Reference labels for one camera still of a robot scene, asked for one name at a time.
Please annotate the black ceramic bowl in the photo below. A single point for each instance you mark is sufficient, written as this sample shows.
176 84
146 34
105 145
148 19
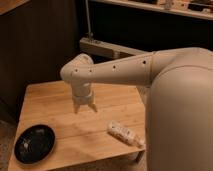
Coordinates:
34 144

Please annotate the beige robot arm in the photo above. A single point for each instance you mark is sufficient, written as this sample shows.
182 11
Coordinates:
179 108

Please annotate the wooden low table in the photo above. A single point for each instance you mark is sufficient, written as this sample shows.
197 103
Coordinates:
81 136

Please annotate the wooden shelf board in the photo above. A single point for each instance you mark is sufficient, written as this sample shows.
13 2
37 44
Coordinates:
156 8

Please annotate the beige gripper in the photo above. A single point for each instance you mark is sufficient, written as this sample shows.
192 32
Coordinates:
83 100

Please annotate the metal vertical pole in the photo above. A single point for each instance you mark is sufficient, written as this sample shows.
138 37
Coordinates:
90 34

